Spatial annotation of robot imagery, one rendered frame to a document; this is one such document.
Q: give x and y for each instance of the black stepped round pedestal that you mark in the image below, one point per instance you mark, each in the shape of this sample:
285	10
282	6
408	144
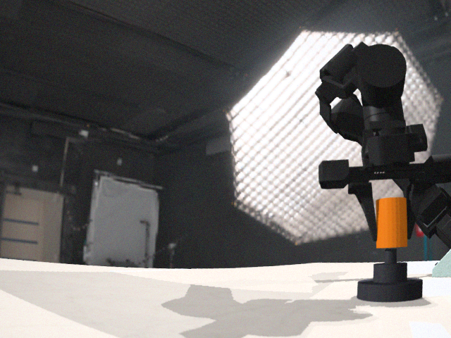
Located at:
390	282

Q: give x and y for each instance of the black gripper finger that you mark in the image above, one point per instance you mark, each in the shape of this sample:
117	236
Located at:
414	195
364	194

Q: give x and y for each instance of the orange cylinder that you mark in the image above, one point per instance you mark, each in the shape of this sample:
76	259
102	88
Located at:
391	220

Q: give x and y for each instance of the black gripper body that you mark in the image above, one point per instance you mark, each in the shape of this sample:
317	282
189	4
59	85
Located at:
337	174

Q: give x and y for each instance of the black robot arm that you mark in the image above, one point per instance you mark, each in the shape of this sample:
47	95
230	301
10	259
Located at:
378	72

